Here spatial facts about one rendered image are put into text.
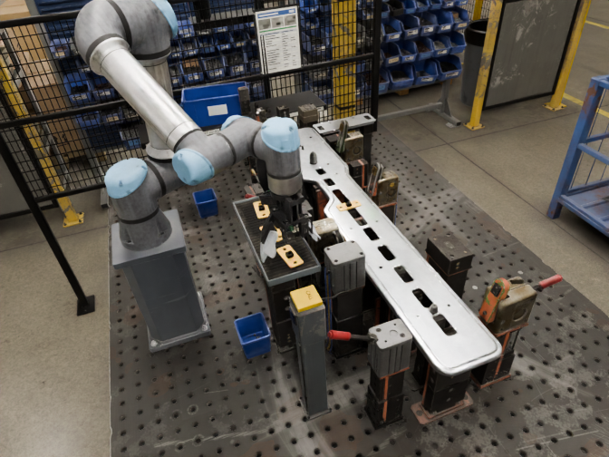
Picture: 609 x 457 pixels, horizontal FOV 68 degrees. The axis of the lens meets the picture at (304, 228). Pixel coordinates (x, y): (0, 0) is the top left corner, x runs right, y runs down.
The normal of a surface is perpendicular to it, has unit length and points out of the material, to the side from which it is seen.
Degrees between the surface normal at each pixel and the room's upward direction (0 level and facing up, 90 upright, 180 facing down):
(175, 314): 90
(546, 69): 92
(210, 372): 0
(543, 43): 91
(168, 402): 0
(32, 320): 0
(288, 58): 90
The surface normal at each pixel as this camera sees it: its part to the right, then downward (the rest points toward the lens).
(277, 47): 0.35, 0.56
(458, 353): -0.07, -0.79
